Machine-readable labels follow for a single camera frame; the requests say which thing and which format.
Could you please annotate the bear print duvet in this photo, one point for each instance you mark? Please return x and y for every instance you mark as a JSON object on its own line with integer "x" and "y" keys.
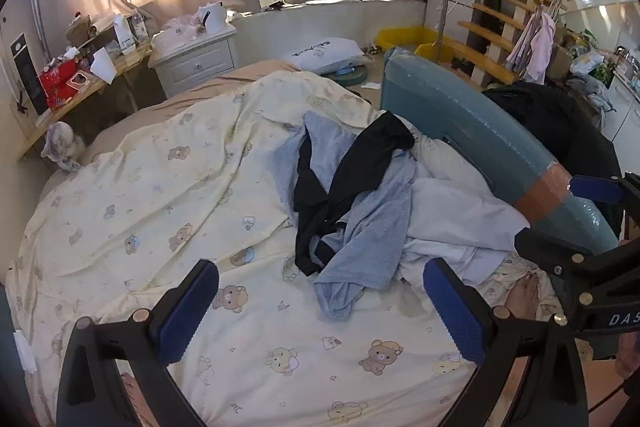
{"x": 175, "y": 207}

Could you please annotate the wooden desk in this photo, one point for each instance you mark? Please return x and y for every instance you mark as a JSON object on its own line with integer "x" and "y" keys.
{"x": 75, "y": 99}

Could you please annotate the cluttered counter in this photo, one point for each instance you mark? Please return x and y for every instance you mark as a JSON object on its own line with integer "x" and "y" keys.
{"x": 605, "y": 62}

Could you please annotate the white paper sheet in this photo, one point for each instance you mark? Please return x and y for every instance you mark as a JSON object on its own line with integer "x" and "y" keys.
{"x": 104, "y": 64}

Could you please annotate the tan bed sheet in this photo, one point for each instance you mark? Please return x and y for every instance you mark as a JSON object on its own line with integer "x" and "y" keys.
{"x": 150, "y": 112}

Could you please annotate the yellow plastic bin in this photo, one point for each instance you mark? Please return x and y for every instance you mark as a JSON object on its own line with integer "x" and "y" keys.
{"x": 400, "y": 39}

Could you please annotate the black jacket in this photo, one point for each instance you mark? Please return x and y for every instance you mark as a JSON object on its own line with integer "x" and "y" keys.
{"x": 550, "y": 117}

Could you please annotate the grey tabby cat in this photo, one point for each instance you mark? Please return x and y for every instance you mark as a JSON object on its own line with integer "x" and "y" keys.
{"x": 62, "y": 147}

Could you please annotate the white nightstand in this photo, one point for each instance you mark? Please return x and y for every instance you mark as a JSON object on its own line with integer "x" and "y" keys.
{"x": 195, "y": 62}

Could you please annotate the white carton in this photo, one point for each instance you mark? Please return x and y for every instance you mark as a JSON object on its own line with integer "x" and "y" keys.
{"x": 122, "y": 32}

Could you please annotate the white printed t-shirt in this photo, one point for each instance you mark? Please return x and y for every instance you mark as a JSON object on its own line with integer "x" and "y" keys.
{"x": 450, "y": 217}

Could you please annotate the black wall panel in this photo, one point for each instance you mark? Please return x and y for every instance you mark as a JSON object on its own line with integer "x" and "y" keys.
{"x": 27, "y": 72}

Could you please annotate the red box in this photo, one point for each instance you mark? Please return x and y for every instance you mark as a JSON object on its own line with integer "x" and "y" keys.
{"x": 60, "y": 84}

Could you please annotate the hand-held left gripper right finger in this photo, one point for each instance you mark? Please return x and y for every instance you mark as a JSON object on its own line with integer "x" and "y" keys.
{"x": 452, "y": 317}

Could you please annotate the light blue t-shirt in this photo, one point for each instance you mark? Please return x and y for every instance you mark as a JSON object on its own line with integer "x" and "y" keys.
{"x": 370, "y": 227}

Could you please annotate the teal padded headboard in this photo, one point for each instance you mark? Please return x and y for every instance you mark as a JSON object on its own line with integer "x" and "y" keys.
{"x": 450, "y": 102}

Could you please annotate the black garment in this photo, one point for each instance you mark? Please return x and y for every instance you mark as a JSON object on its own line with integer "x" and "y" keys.
{"x": 360, "y": 167}

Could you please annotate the hanging pink clothes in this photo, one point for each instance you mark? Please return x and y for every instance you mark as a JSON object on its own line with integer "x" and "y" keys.
{"x": 532, "y": 52}

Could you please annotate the white printed bag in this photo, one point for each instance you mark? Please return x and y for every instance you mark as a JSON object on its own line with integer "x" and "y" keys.
{"x": 320, "y": 54}

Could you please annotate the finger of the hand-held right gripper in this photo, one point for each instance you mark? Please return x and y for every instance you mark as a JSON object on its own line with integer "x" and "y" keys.
{"x": 595, "y": 189}
{"x": 555, "y": 254}

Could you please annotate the green round tray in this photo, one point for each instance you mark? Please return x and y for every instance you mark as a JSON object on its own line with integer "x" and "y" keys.
{"x": 350, "y": 76}

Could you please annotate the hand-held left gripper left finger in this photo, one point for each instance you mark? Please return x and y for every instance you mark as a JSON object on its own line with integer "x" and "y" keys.
{"x": 187, "y": 317}

